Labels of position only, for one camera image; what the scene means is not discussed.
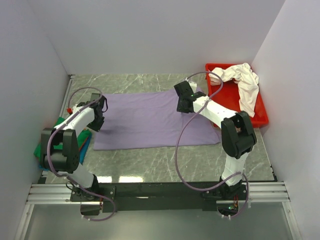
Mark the purple t-shirt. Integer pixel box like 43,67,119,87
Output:
93,89,221,151

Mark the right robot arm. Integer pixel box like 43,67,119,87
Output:
174,80,257,200

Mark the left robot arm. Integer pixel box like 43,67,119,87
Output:
39,93,108,201

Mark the green folded t-shirt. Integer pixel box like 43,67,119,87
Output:
33,116,92,163

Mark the blue folded t-shirt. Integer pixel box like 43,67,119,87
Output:
33,144,87,164

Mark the red plastic bin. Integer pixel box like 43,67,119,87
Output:
205,63,269,128

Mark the white t-shirt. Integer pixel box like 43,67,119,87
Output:
208,62,260,118

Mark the black base beam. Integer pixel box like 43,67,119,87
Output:
70,181,248,216

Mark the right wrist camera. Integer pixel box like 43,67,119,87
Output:
185,78,198,93

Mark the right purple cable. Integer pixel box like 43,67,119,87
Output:
174,71,251,219

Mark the aluminium rail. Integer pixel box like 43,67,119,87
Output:
26,182,291,205

